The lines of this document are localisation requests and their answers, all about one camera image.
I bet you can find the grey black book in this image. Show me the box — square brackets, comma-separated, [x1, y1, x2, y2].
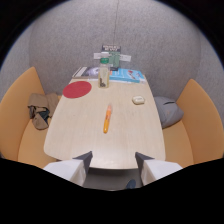
[71, 65, 102, 79]

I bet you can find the grey cushion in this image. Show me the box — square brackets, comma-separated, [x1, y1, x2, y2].
[153, 96, 185, 130]

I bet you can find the orange bench seat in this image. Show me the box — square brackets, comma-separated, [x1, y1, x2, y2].
[162, 78, 224, 169]
[0, 66, 63, 169]

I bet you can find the red round coaster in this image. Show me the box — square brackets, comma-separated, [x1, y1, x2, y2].
[62, 80, 93, 99]

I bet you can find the small white case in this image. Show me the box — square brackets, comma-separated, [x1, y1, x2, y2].
[131, 95, 146, 106]

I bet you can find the orange pen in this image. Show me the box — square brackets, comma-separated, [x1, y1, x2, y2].
[102, 104, 113, 135]

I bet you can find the dark blue shoe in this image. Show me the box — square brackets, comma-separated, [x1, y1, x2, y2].
[125, 178, 137, 190]

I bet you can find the clear bottle green cap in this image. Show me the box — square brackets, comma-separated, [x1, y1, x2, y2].
[97, 51, 111, 89]

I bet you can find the blue book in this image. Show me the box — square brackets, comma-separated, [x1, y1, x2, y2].
[109, 68, 147, 84]

